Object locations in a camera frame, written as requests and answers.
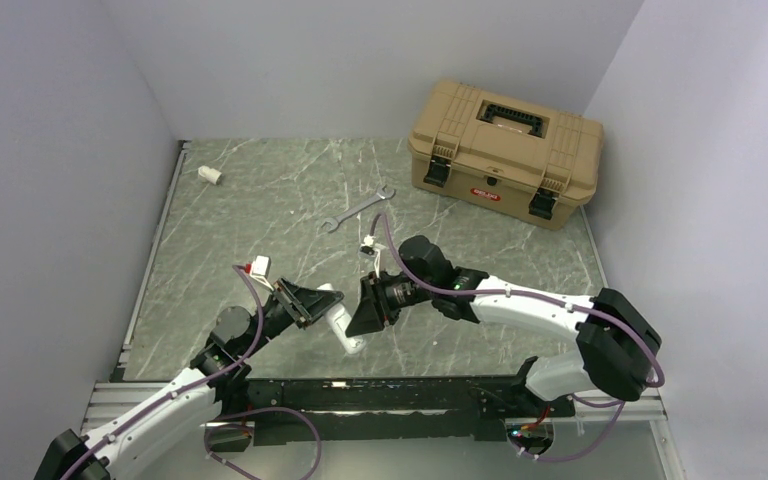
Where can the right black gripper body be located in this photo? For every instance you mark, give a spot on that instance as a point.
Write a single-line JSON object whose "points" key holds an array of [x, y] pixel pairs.
{"points": [[397, 293]]}

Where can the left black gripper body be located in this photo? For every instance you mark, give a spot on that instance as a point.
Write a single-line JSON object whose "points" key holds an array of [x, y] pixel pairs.
{"points": [[279, 314]]}

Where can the white remote control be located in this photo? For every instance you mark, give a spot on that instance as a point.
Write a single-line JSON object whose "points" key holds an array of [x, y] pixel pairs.
{"points": [[338, 318]]}

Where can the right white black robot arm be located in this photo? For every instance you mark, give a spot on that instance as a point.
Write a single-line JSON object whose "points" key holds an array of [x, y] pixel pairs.
{"points": [[613, 348]]}

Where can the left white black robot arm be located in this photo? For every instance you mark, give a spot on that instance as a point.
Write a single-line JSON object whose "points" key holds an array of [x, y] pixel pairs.
{"points": [[215, 384]]}

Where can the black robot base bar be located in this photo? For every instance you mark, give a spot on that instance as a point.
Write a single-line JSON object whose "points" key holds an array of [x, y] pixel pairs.
{"points": [[483, 408]]}

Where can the white remote battery cover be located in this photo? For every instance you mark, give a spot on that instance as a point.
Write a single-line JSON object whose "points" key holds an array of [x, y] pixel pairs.
{"points": [[209, 175]]}

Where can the silver open-end wrench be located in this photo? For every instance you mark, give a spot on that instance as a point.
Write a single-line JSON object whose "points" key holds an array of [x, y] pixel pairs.
{"points": [[331, 224]]}

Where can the tan plastic toolbox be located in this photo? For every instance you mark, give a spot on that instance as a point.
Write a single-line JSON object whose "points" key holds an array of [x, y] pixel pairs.
{"points": [[531, 162]]}

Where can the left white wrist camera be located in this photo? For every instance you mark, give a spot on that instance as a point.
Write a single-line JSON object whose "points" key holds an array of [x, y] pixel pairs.
{"points": [[258, 267]]}

